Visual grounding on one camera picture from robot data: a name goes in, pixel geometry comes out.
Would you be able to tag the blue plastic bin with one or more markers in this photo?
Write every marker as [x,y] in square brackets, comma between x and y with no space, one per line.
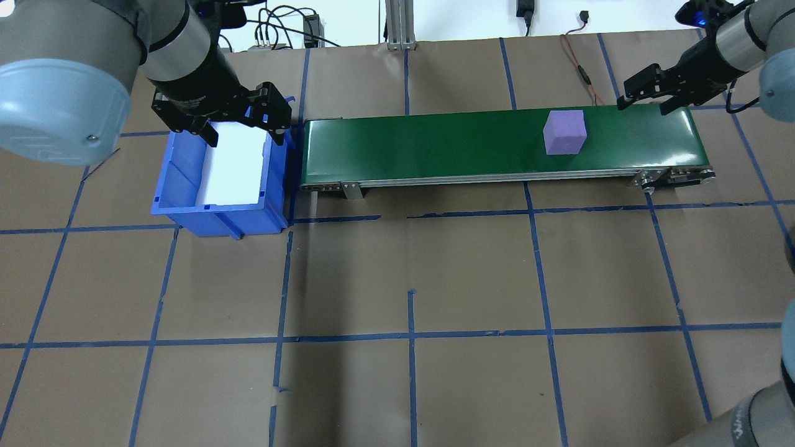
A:
[180,192]

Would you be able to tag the black electronics box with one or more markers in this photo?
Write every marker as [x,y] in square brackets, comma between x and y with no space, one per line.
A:
[313,28]

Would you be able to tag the purple foam block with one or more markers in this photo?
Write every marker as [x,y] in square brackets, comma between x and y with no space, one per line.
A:
[565,133]

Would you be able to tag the grey power strip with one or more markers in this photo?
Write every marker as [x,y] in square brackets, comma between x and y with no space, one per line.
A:
[267,45]

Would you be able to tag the green conveyor belt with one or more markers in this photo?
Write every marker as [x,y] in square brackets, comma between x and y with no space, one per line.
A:
[435,146]

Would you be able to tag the aluminium profile post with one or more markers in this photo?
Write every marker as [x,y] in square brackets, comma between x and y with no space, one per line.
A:
[400,25]

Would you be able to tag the black power adapter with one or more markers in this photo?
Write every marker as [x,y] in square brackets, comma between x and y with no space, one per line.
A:
[526,7]

